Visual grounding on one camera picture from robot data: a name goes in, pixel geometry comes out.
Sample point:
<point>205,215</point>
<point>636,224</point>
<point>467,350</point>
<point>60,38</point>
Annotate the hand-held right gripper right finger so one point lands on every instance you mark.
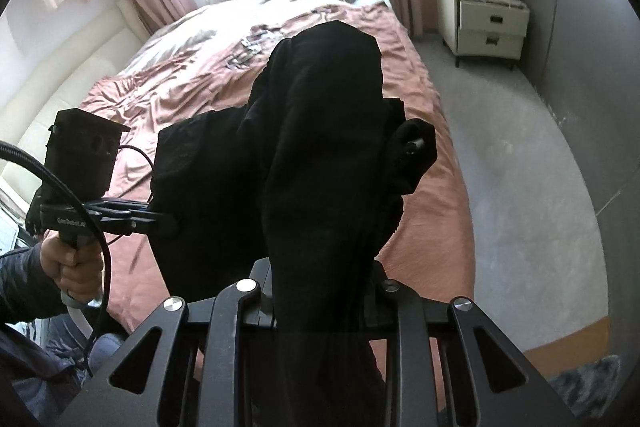
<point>405,312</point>

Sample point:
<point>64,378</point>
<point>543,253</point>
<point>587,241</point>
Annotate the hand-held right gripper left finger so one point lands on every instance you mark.
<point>235,307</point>

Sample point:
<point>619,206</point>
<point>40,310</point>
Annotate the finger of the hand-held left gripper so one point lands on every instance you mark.
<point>122,208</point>
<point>145,224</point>

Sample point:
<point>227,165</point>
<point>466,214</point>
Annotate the black pants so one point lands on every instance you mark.
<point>310,157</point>

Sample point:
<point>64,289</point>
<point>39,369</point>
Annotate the person's left forearm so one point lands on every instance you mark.
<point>25,282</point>

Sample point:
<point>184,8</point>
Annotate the person's left hand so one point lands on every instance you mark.
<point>75,272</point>

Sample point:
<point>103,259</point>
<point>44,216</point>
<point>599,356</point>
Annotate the cream padded headboard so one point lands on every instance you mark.
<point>75,72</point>

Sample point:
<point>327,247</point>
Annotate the person's body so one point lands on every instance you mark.
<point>30,372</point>

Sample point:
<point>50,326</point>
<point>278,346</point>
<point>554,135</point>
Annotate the grey rug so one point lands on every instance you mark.
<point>585,387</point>

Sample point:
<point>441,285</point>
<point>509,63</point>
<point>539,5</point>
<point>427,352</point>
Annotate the brown satin bedspread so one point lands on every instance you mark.
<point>410,72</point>

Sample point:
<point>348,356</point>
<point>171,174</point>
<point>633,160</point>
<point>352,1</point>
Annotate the cream nightstand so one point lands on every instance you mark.
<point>490,37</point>

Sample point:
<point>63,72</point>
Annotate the dark grey wardrobe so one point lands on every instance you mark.
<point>575,57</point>

